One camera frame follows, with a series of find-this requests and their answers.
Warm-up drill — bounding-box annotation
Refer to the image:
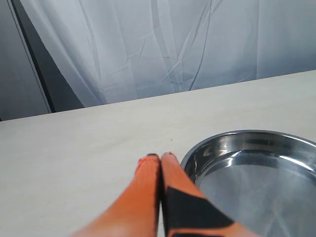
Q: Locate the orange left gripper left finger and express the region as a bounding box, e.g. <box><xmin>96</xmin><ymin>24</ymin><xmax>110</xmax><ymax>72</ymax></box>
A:
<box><xmin>72</xmin><ymin>154</ymin><xmax>160</xmax><ymax>237</ymax></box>

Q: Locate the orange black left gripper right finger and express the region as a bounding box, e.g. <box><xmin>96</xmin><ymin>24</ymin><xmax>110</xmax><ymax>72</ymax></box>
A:
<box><xmin>161</xmin><ymin>152</ymin><xmax>258</xmax><ymax>237</ymax></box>

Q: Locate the round steel tray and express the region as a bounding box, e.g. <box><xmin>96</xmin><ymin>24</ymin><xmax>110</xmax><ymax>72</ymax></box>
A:
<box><xmin>181</xmin><ymin>130</ymin><xmax>316</xmax><ymax>237</ymax></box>

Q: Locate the white backdrop curtain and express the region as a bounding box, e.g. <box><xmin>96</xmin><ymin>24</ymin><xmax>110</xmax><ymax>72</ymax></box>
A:
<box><xmin>22</xmin><ymin>0</ymin><xmax>316</xmax><ymax>107</ymax></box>

